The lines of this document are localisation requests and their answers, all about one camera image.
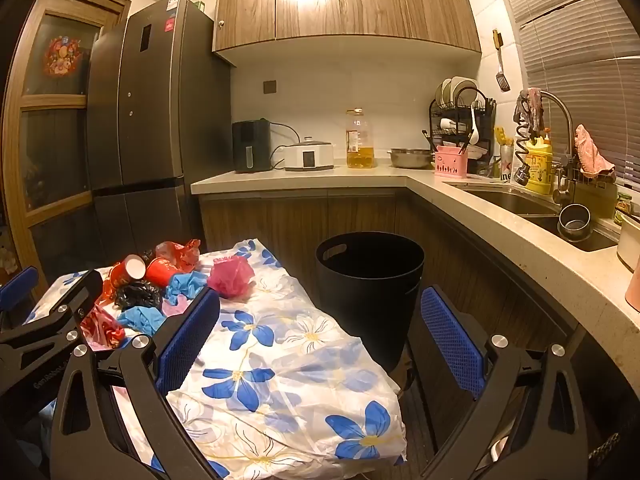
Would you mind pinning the pink utensil holder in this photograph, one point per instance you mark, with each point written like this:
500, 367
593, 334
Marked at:
450, 164

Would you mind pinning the red plastic bag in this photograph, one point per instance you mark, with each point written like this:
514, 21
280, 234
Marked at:
180, 252

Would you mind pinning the red paper cup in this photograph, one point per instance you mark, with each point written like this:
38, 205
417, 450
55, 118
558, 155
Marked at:
131, 267
161, 271

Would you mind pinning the yellow detergent bottle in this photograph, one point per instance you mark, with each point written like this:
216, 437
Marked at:
540, 170

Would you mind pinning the white pot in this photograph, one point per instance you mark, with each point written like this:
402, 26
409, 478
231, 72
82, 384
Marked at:
630, 242

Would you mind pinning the black air fryer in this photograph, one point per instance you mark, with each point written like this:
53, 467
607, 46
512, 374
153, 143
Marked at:
250, 147

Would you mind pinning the pink cloth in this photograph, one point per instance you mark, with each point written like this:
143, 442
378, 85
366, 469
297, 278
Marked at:
590, 152

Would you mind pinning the dark rag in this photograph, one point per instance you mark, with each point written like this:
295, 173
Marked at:
532, 107

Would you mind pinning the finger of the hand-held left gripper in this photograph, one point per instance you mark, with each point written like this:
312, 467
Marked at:
65, 305
17, 285

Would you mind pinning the cooking oil bottle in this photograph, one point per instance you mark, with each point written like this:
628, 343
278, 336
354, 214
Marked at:
360, 152

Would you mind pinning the wooden glass door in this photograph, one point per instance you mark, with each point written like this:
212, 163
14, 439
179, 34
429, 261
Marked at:
50, 101

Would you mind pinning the pink cup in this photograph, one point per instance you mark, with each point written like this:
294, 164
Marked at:
634, 292

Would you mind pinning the blue floral cloth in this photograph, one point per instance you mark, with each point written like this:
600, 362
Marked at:
280, 355

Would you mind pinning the yellow scrubber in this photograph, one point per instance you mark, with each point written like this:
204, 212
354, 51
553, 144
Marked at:
502, 136

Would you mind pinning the steel sink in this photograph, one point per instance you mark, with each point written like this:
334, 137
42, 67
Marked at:
510, 200

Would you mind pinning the blue glove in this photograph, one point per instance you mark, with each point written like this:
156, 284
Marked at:
142, 319
184, 286

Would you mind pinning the steel mixing bowl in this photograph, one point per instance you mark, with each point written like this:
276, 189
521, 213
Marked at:
410, 159

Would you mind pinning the window blinds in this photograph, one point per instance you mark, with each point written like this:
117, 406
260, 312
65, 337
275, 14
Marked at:
590, 35

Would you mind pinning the red foil wrapper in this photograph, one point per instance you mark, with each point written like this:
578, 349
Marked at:
102, 327

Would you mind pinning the metal sink caddy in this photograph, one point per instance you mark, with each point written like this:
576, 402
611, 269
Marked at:
600, 195

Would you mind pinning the wooden upper cabinet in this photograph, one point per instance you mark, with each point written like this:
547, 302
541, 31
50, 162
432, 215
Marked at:
350, 0

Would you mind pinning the dark wall socket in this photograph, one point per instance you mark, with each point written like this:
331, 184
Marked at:
270, 87

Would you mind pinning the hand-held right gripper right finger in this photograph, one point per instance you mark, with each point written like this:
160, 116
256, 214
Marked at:
450, 340

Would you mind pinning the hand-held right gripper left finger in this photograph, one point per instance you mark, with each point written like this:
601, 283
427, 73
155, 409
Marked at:
187, 332

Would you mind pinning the beer can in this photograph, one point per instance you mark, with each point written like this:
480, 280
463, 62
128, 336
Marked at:
507, 165

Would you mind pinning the colourful door decoration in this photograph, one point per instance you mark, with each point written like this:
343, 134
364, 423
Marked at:
61, 55

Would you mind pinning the white plate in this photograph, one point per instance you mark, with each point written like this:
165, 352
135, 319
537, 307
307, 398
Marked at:
442, 92
462, 87

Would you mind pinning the black dish rack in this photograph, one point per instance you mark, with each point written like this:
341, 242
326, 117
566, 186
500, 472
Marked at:
482, 110

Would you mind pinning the dark grey refrigerator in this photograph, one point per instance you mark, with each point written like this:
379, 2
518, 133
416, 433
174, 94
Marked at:
150, 110

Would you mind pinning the steel pot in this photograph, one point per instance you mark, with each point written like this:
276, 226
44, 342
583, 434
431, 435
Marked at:
575, 222

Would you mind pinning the hanging metal spatula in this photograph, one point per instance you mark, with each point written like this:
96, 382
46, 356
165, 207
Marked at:
502, 80

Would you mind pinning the white electric cooker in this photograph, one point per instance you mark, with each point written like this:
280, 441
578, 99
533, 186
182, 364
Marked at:
310, 155

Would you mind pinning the steel kitchen faucet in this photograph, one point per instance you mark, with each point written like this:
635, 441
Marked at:
565, 110

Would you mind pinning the wooden lower cabinets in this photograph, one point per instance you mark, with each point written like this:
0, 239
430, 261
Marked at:
280, 220

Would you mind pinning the white cup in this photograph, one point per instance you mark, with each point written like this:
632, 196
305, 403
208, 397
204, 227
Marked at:
446, 123

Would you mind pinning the black plastic bag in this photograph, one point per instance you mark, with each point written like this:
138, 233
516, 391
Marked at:
137, 295

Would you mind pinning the black trash bin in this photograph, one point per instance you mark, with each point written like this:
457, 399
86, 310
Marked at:
370, 300

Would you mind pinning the white ladle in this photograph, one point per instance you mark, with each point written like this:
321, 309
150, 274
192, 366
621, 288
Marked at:
474, 130

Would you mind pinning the pink plastic bag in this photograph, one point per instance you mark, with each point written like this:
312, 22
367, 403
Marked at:
231, 277

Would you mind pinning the small jar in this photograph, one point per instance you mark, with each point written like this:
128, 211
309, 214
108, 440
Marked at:
623, 206

